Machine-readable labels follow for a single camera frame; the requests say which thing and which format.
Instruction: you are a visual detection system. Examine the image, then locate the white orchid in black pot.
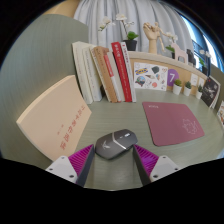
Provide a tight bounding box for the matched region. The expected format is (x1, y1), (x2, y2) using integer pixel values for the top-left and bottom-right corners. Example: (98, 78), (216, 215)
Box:
(97, 13), (139, 52)

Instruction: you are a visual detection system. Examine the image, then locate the wooden hand model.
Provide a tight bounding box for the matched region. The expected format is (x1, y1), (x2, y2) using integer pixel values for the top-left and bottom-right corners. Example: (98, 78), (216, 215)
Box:
(142, 21), (161, 54)

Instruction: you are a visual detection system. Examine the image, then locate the white book with red band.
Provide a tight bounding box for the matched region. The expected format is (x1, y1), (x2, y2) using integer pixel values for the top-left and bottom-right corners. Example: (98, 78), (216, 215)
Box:
(103, 51), (126, 103)

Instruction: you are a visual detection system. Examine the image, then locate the black horse figure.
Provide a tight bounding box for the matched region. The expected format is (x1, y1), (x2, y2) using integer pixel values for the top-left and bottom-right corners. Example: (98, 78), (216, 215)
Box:
(186, 49), (197, 66)

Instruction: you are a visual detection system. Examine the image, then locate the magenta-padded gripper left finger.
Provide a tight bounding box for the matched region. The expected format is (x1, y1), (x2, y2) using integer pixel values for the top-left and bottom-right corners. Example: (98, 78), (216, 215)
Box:
(45, 143), (96, 188)

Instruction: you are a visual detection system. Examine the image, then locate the wooden mannequin figure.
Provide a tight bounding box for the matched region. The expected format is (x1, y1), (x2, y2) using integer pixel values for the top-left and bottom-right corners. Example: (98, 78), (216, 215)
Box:
(153, 21), (175, 54)

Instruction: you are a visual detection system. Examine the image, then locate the light wooden desk shelf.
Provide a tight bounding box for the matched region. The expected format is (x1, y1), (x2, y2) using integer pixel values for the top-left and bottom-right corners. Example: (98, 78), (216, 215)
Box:
(127, 50), (214, 98)

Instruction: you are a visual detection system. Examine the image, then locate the tan brown book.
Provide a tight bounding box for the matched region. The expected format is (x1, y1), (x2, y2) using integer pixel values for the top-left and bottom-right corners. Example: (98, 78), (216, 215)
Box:
(90, 45), (119, 104)

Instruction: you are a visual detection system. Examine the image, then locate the purple round number sticker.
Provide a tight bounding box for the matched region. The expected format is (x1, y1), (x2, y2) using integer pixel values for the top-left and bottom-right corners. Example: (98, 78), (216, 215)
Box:
(166, 68), (180, 88)

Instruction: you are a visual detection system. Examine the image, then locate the dark red mouse pad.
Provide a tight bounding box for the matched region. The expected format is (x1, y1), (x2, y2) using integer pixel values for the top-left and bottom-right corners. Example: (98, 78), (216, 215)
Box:
(142, 101), (206, 148)

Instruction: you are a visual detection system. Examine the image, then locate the grey and black computer mouse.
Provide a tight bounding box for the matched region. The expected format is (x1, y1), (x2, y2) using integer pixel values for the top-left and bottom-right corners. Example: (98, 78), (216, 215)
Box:
(94, 128), (139, 161)

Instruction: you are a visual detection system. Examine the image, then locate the white sticker sheet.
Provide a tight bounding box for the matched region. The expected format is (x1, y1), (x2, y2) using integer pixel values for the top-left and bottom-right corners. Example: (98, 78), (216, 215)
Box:
(133, 61), (169, 92)

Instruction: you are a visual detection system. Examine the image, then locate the colourful printed card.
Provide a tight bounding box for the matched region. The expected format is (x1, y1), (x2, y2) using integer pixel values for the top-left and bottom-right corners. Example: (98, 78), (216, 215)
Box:
(216, 100), (224, 129)

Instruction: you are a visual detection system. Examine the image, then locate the small white orchid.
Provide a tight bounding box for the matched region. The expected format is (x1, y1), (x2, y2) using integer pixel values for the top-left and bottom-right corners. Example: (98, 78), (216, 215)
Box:
(164, 31), (179, 54)

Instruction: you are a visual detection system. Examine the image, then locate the thick white book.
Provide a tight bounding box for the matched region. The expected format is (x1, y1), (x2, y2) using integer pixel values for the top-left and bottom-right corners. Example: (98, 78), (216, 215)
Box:
(71, 41), (94, 105)

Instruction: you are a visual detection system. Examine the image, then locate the white orchid in dark pot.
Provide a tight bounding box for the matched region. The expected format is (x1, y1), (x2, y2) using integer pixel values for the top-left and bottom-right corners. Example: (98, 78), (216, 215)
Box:
(198, 49), (211, 76)

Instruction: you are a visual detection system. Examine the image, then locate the black picture book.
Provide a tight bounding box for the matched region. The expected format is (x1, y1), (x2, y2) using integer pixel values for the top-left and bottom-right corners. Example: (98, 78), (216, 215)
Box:
(200, 75), (222, 109)

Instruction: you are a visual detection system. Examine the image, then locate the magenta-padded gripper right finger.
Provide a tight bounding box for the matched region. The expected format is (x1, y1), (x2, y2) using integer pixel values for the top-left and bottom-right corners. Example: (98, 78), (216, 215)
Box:
(132, 144), (182, 187)

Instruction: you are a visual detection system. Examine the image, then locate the light grey curtain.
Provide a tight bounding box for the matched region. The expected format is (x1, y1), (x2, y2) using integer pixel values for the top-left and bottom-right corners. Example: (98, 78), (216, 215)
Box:
(73, 0), (194, 56)

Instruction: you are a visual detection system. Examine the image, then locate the thin white book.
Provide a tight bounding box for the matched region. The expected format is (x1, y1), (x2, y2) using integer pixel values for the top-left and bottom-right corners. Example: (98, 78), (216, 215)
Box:
(82, 46), (104, 103)

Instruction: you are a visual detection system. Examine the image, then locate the small plant in white pot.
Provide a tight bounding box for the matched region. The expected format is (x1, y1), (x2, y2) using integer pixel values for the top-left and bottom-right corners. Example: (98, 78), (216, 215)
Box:
(183, 80), (193, 98)
(195, 84), (204, 100)
(172, 78), (184, 96)

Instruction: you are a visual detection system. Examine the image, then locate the white book with photo cover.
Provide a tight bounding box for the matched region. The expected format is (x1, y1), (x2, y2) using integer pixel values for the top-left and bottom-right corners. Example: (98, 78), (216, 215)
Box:
(119, 41), (138, 103)

